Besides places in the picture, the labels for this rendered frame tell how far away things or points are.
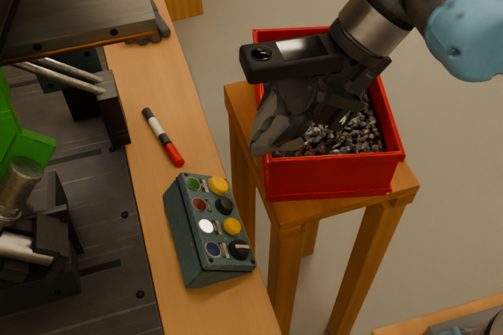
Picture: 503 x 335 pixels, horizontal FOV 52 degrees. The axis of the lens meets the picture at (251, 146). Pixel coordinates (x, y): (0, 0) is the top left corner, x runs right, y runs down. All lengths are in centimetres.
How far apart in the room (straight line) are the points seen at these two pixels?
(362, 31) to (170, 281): 40
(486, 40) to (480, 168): 162
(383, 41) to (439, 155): 150
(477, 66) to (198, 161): 46
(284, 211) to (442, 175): 121
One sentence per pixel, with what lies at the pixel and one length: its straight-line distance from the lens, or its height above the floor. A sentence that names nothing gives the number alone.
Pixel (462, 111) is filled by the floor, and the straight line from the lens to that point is 225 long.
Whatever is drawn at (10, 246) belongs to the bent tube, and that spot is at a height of 100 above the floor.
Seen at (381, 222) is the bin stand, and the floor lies 69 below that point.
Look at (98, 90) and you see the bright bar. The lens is 77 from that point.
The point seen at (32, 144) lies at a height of 110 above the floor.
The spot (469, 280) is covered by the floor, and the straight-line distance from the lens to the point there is 182.
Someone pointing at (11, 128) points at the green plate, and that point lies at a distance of 61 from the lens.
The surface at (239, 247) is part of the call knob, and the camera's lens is 68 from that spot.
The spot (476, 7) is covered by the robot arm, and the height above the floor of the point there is 128.
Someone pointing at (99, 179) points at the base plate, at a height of 90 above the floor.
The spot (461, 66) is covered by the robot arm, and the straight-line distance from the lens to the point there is 48.
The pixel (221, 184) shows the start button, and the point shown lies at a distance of 73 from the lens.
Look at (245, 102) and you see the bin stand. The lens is 102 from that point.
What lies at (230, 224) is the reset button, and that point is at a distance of 69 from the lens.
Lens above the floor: 154
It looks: 52 degrees down
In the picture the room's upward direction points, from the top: straight up
